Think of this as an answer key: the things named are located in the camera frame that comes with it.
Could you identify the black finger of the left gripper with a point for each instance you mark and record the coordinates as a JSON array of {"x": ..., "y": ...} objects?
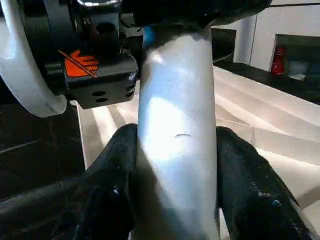
[{"x": 200, "y": 10}]

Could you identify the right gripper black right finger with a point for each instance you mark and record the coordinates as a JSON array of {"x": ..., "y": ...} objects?
[{"x": 255, "y": 200}]

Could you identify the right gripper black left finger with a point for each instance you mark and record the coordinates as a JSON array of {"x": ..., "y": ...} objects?
[{"x": 90, "y": 200}]

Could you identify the red bottle in cabinet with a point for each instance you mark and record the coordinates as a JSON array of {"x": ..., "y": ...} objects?
[{"x": 278, "y": 61}]

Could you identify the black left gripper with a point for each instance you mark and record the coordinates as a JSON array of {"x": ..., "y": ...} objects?
[{"x": 90, "y": 30}]

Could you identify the white plastic table leg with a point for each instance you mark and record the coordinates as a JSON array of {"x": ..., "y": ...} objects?
[{"x": 175, "y": 125}]

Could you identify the white plastic table top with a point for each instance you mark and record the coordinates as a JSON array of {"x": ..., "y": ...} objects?
[{"x": 270, "y": 120}]

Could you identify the white cabinet with glass doors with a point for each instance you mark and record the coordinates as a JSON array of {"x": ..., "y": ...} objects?
[{"x": 295, "y": 20}]

